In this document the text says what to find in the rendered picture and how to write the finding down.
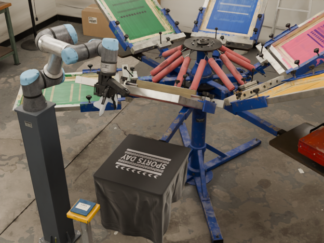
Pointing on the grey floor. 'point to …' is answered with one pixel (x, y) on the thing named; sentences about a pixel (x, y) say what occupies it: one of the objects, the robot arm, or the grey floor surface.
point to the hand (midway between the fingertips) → (109, 113)
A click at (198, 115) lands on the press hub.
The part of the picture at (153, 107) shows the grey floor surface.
